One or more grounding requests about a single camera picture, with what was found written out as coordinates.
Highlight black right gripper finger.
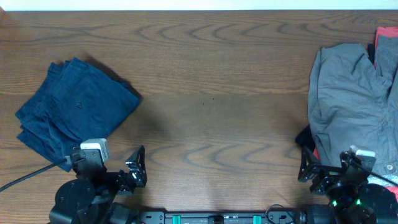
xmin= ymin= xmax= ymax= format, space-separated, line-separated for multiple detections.
xmin=298 ymin=146 xmax=321 ymax=182
xmin=340 ymin=151 xmax=370 ymax=180

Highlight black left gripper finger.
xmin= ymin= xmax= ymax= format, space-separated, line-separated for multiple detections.
xmin=70 ymin=149 xmax=104 ymax=174
xmin=125 ymin=145 xmax=147 ymax=187

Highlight dark blue denim shorts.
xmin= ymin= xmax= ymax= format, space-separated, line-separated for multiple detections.
xmin=42 ymin=58 xmax=141 ymax=145

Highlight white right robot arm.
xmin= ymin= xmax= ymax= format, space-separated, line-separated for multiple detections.
xmin=294 ymin=145 xmax=397 ymax=224

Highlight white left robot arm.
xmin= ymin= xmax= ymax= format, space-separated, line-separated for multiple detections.
xmin=49 ymin=145 xmax=147 ymax=224

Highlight black garment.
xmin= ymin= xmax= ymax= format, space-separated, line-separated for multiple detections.
xmin=295 ymin=125 xmax=315 ymax=152

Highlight folded dark blue shorts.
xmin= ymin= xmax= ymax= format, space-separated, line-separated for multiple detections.
xmin=16 ymin=61 xmax=80 ymax=163

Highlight grey shirt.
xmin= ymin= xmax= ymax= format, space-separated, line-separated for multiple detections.
xmin=307 ymin=34 xmax=398 ymax=180

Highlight coral red garment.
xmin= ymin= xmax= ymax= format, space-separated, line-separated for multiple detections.
xmin=312 ymin=26 xmax=398 ymax=200

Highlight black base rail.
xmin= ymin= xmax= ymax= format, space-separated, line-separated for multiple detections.
xmin=139 ymin=205 xmax=298 ymax=224

